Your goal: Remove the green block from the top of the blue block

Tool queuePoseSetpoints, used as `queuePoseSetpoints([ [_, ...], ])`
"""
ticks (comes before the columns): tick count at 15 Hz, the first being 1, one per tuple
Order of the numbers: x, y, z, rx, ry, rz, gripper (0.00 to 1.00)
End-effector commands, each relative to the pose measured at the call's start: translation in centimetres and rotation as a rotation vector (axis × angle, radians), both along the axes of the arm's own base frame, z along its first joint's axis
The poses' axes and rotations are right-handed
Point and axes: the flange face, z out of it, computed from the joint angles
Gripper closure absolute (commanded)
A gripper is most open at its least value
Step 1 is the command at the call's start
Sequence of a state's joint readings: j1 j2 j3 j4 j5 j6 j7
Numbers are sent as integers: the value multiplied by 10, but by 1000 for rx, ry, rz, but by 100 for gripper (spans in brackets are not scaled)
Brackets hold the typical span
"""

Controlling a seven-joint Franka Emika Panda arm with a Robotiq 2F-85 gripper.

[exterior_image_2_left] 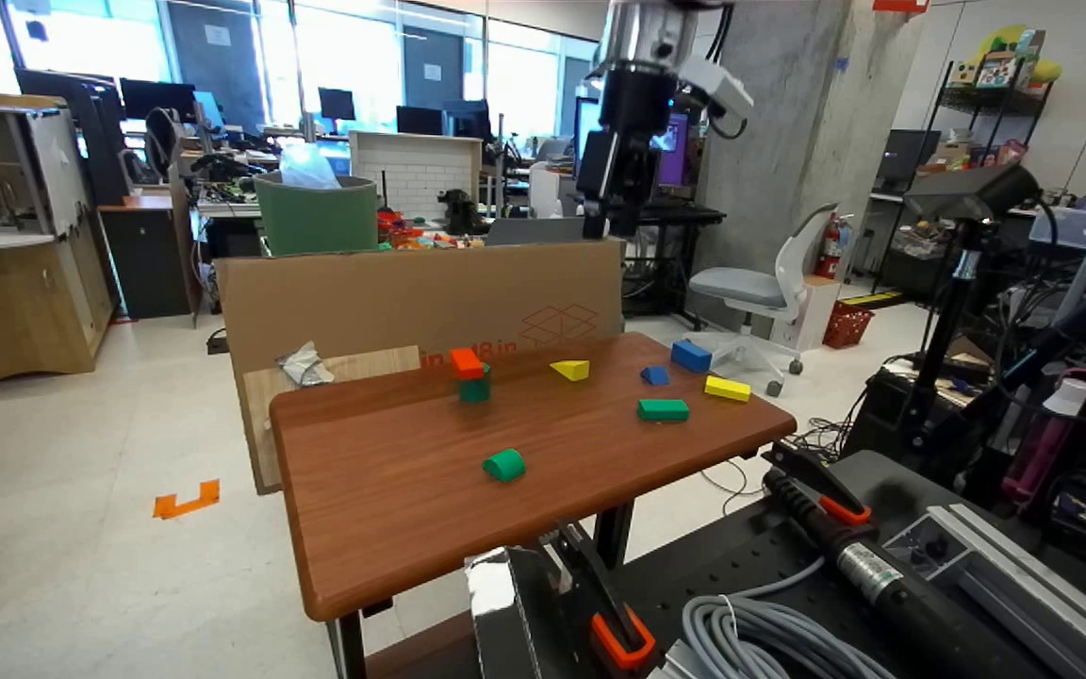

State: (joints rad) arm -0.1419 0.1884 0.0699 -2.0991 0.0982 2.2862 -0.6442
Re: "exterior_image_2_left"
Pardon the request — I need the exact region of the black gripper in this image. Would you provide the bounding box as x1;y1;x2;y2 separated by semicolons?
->
581;64;678;241

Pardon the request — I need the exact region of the long green block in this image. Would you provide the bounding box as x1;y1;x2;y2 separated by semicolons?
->
634;394;695;425

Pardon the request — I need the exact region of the blue cube block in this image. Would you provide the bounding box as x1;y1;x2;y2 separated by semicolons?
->
666;335;715;378

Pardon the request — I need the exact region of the yellow wedge block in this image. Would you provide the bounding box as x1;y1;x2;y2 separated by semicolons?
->
548;353;596;384

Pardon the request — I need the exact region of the long yellow block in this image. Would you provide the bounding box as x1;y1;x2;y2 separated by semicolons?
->
702;372;759;406

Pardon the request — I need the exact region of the orange block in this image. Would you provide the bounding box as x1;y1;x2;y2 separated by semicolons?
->
444;342;491;382

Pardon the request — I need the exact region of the green rounded block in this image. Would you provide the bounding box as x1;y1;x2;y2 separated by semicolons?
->
479;446;533;486

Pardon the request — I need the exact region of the lit computer monitor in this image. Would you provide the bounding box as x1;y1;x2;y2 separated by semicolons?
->
656;110;702;191

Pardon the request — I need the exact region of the grey white office chair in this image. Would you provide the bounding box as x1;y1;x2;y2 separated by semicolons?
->
688;199;842;352

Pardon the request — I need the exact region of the white panel board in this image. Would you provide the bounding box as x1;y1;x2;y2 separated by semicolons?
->
347;127;488;226

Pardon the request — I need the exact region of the red fire extinguisher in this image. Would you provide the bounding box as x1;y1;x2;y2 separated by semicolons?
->
814;206;851;281

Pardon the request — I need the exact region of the large cardboard box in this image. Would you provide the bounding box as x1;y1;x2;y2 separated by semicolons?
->
216;238;630;499

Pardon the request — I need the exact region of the red basket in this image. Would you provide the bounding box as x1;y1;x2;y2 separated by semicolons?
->
824;299;876;352

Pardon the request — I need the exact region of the green chair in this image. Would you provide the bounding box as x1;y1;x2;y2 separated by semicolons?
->
253;178;386;261

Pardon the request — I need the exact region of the white crumpled paper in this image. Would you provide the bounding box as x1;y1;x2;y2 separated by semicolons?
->
274;335;338;392

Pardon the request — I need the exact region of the black orange ribbed clamp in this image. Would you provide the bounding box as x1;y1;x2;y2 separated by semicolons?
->
761;436;937;619

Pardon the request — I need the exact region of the wooden table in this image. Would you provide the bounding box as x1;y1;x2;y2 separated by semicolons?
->
268;328;798;679

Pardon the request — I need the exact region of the black metal shelf rack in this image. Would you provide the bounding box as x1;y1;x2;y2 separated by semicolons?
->
924;21;1062;276

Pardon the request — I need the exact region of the black orange bar clamp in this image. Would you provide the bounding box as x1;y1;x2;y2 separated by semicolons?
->
536;521;665;676

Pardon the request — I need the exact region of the dark desk cabinet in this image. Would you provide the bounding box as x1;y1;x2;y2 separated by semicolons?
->
97;186;201;320

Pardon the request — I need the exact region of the pink cylinder tool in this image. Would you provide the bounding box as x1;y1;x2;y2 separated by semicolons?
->
998;372;1084;506

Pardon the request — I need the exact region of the orange floor tape marker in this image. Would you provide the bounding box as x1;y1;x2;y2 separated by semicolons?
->
151;476;224;525

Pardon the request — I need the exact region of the light wooden cabinet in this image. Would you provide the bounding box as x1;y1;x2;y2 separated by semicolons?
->
0;88;121;392

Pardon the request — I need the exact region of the black camera stand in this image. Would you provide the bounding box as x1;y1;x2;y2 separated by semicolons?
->
907;161;1049;457

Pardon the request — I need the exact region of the grey coiled cable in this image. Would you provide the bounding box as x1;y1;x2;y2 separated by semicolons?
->
650;557;899;679

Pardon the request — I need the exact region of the aluminium rail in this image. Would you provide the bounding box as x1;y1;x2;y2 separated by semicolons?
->
880;501;1086;679

